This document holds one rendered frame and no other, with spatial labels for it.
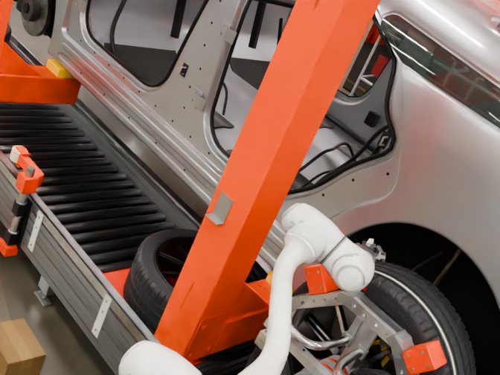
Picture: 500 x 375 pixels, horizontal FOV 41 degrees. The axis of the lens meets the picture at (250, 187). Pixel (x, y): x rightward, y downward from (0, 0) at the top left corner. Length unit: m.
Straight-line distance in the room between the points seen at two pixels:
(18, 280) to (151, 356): 1.87
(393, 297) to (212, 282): 0.59
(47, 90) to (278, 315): 2.52
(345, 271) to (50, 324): 1.80
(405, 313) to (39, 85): 2.50
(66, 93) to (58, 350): 1.55
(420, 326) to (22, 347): 1.55
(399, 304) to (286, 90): 0.73
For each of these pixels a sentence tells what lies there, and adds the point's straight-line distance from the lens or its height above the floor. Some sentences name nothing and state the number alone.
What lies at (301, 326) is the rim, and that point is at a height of 0.83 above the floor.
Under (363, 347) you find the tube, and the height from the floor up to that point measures 1.02.
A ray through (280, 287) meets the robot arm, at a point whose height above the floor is 1.23.
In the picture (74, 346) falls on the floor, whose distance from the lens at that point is 3.14.
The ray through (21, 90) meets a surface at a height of 0.60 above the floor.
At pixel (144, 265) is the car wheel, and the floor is 0.50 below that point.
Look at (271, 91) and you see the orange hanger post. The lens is 1.99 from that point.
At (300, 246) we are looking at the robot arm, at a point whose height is 1.31.
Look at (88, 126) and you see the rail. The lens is 4.30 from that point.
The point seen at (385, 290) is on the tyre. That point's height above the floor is 1.17.
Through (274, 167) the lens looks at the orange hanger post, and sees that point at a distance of 2.01.
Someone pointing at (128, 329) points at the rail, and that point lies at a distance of 2.79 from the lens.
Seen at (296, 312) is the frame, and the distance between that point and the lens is 2.22.
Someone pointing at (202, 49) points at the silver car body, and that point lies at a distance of 3.01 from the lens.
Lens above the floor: 2.12
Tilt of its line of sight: 25 degrees down
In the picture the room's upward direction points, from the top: 24 degrees clockwise
